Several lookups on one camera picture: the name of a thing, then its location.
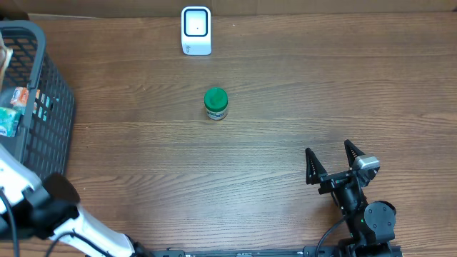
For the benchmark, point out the teal tissue pack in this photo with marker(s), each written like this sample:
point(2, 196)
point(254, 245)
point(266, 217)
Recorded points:
point(9, 121)

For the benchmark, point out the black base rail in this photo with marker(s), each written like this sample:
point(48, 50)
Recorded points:
point(278, 252)

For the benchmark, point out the orange tissue pack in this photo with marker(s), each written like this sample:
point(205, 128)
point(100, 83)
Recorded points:
point(20, 97)

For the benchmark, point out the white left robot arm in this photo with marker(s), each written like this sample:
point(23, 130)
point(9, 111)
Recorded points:
point(51, 209)

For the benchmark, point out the grey plastic basket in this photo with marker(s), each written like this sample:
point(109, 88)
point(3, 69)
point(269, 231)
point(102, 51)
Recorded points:
point(44, 131)

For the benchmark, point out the white barcode scanner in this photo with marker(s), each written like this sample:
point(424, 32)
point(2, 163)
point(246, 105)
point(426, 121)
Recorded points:
point(196, 31)

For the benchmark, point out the green lidded jar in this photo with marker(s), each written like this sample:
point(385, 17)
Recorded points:
point(216, 103)

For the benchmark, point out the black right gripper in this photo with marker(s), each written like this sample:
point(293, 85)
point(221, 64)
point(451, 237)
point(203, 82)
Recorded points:
point(315, 173)

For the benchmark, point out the brown white snack bag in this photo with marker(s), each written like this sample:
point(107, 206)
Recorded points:
point(6, 54)

